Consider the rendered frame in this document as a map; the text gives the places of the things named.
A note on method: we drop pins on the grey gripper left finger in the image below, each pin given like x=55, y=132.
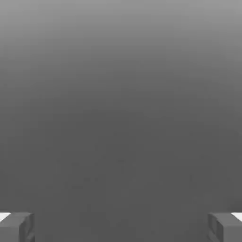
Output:
x=13, y=228

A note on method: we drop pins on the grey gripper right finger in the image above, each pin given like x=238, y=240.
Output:
x=226, y=228

